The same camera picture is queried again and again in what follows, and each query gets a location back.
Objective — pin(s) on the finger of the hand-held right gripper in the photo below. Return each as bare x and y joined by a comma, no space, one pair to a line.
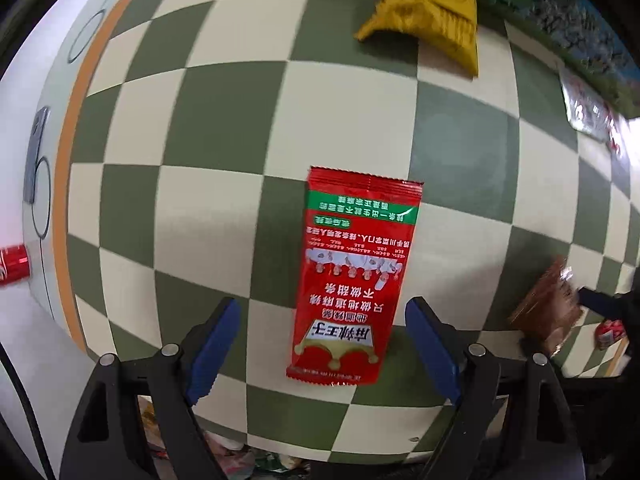
600,302

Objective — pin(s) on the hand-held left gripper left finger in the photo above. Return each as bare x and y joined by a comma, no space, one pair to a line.
210,355

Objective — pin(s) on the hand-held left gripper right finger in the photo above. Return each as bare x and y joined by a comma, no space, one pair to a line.
432,355

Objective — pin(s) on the brown snack packet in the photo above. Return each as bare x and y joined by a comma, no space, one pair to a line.
550,310

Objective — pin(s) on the long red snack packet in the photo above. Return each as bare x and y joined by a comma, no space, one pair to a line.
350,280

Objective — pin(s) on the small red snack packet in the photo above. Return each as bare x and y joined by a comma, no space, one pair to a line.
610,332

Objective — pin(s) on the crumpled plastic bags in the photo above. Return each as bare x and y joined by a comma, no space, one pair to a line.
260,465

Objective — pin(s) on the clear white snack packet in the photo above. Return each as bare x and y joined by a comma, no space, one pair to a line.
585,110

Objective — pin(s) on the red soda can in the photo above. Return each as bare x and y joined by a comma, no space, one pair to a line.
12,265

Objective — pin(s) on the checkered table mat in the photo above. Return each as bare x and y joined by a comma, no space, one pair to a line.
200,110

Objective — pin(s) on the blue-grey smartphone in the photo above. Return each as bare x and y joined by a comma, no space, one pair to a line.
37,150

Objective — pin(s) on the yellow snack packet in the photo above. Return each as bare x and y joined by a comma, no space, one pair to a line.
430,10

